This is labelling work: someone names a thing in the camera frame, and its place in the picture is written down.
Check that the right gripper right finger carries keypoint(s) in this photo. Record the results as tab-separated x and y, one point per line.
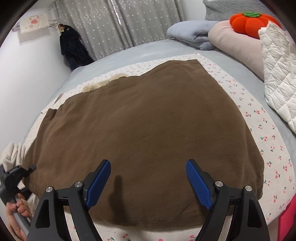
248	221

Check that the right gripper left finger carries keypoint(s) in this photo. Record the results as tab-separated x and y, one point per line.
49	221

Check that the brown coat with fur collar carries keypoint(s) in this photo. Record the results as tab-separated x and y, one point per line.
148	127

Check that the person's left hand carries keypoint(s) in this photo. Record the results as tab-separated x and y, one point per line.
21	206

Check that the dark hanging garment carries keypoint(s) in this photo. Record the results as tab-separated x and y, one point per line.
72	47

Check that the white quilted blanket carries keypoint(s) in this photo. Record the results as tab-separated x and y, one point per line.
278	51

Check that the grey star-patterned curtain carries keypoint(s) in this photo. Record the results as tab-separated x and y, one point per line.
107	27

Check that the pink long pillow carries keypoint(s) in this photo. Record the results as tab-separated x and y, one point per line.
243	48

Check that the folded lavender blanket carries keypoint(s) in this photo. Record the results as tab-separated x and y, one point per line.
193	33

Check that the orange persimmon plush toy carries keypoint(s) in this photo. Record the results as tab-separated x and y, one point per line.
249	23

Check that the grey quilted pillow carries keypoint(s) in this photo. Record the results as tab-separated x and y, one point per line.
224	9

